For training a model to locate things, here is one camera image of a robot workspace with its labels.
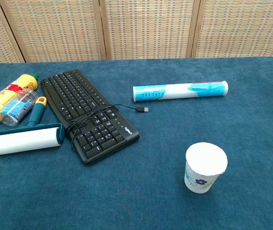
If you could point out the blue felt table cover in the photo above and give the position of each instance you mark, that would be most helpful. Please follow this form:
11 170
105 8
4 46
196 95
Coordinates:
151 191

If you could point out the white and blue bag roll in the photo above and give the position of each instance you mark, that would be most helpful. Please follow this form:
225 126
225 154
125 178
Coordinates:
174 92

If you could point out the black computer keyboard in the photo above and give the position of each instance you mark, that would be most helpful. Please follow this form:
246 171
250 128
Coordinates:
79 95

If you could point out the woven wooden folding screen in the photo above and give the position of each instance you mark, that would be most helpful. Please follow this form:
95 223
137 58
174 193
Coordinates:
55 28

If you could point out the teal lint roller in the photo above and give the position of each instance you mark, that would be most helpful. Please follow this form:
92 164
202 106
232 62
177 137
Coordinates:
19 142

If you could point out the clear plastic jar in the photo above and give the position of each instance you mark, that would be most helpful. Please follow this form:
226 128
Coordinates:
14 110

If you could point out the white floral paper cup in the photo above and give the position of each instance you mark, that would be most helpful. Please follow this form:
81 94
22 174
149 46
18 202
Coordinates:
206 158

